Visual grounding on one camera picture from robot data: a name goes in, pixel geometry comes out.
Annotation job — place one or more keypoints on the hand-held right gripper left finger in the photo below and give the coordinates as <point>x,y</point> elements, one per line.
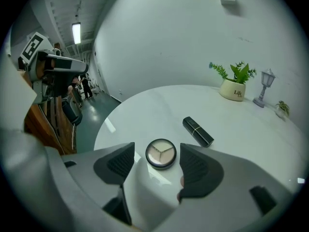
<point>96,163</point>

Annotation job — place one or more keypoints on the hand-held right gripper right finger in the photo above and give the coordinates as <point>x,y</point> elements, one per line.
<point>229,178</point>

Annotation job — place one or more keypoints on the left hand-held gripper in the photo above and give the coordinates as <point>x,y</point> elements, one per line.
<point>32,47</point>

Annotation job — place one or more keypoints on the small black rectangular object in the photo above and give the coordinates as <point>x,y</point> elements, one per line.
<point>198,132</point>

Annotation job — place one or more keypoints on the round compact mirror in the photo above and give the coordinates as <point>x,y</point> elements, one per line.
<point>161,155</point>

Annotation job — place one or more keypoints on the white kidney-shaped desk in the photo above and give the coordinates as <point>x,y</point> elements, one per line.
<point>169,110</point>

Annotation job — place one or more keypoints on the person's left hand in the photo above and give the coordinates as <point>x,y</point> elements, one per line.
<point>44,68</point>

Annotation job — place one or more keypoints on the ceiling light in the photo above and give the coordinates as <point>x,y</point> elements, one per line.
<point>76,33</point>

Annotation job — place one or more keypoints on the black bag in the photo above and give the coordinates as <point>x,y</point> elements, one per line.
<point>71,112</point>

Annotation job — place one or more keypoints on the green plant in cream pot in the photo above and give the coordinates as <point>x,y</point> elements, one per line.
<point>233,92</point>

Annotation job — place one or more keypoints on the tiny potted plant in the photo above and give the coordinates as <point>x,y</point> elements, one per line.
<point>282,109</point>

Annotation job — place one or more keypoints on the small grey lantern lamp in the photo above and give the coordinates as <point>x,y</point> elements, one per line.
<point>264,88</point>

